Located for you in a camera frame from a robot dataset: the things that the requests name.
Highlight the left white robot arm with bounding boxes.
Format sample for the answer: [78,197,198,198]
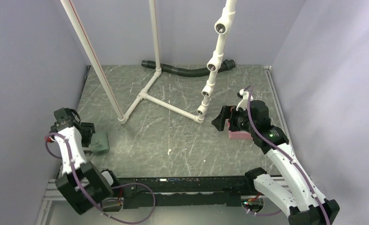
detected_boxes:
[45,108,121,215]

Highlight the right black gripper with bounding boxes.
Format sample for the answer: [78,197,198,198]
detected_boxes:
[212,105,256,134]

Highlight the white PVC pipe frame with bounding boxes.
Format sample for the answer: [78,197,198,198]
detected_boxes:
[61,0,236,124]

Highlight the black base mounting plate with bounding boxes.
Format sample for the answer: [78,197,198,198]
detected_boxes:
[102,169,258,209]

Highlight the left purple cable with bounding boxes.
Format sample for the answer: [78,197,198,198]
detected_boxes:
[44,133,156,225]

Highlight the black corrugated hose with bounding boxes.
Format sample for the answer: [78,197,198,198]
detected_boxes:
[141,60,236,78]

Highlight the pink plastic card tray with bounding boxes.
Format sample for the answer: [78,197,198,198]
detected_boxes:
[229,131,252,140]

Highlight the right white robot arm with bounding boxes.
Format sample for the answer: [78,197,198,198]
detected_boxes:
[211,100,340,225]

